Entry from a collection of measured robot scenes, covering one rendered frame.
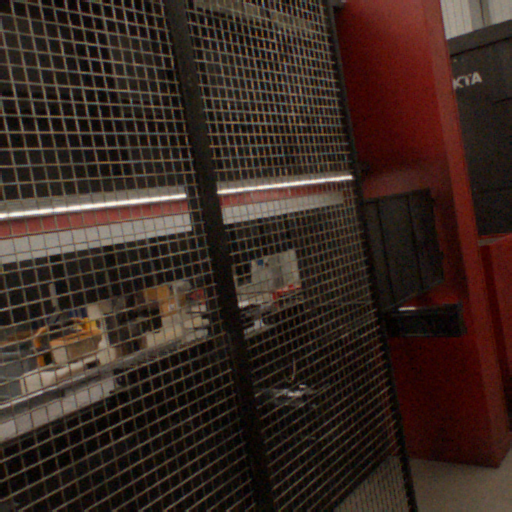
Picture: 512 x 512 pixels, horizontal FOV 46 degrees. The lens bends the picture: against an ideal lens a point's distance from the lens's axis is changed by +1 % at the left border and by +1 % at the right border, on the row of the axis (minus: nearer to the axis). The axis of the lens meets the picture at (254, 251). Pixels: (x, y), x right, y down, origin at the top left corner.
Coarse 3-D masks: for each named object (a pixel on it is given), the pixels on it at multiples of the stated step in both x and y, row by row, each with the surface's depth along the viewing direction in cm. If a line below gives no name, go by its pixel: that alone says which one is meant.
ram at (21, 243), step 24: (288, 192) 271; (336, 192) 304; (48, 216) 174; (72, 216) 180; (96, 216) 187; (144, 216) 202; (168, 216) 211; (264, 216) 255; (0, 240) 162; (24, 240) 167; (48, 240) 173; (72, 240) 179; (120, 240) 193
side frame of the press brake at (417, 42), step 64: (384, 0) 280; (384, 64) 284; (448, 64) 288; (384, 128) 289; (448, 128) 280; (384, 192) 294; (448, 192) 275; (448, 256) 280; (448, 384) 289; (448, 448) 294
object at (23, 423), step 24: (48, 408) 142; (72, 408) 139; (96, 408) 140; (0, 432) 130; (48, 432) 130; (72, 432) 135; (0, 456) 121; (24, 456) 125; (48, 456) 130; (24, 480) 125
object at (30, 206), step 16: (304, 176) 245; (336, 176) 265; (128, 192) 171; (144, 192) 176; (160, 192) 181; (176, 192) 186; (0, 208) 141; (16, 208) 144; (32, 208) 147; (48, 208) 151; (64, 208) 155
